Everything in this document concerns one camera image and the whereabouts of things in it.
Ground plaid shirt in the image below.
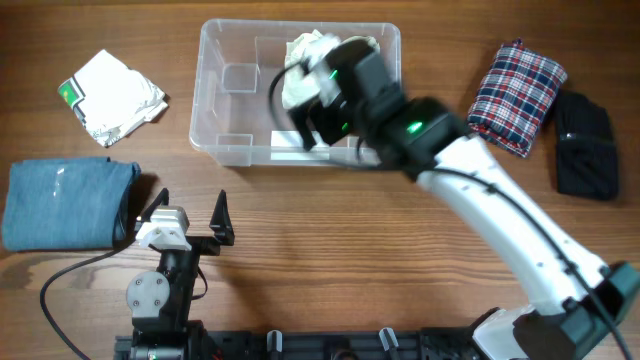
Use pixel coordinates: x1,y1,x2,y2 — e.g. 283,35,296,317
467,38,568,158

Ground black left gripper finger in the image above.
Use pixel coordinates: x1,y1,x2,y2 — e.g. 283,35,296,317
136,188,169,223
209,190,235,246

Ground black camera cable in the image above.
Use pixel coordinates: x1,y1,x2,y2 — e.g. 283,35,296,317
267,59,636,360
39,247,121,360

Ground clear plastic storage bin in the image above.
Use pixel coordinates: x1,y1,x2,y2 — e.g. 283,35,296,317
189,19,402,167

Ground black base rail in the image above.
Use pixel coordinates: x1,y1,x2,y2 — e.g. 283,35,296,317
113,325,481,360

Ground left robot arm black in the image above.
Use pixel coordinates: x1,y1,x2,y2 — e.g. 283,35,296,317
114,188,235,360

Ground cream cloth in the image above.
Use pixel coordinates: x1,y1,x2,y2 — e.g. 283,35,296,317
281,29,324,110

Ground black right camera cable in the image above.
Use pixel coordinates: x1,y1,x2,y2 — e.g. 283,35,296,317
267,59,636,360

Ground black folded garment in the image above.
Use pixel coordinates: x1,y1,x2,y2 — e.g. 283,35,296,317
552,90,619,201

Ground white printed folded shirt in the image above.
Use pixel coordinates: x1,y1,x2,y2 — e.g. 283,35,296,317
57,50,168,148

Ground blue folded jeans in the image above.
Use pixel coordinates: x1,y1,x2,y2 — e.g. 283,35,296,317
1,157,141,252

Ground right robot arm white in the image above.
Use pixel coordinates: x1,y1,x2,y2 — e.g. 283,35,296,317
285,34,639,359

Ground white label in bin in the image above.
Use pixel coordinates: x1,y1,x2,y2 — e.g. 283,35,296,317
270,131,330,161

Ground black left camera cable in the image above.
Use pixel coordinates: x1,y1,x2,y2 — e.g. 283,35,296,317
39,247,121,360

